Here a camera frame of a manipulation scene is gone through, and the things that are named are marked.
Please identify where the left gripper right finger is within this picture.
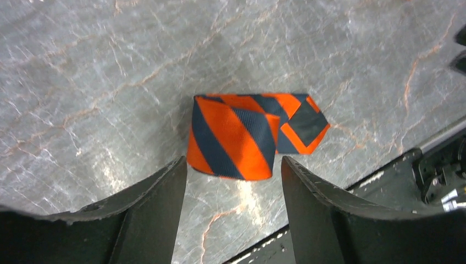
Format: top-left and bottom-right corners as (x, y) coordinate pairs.
(281, 156), (465, 263)

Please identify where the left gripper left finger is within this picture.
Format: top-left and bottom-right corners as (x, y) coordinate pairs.
(1, 156), (187, 263)

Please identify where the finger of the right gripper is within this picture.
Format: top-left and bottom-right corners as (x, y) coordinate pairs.
(448, 50), (466, 76)
(454, 25), (466, 46)

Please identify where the orange navy striped tie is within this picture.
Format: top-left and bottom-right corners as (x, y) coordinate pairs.
(187, 93), (330, 181)

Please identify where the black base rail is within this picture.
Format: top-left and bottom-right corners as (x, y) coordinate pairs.
(230, 131), (465, 263)

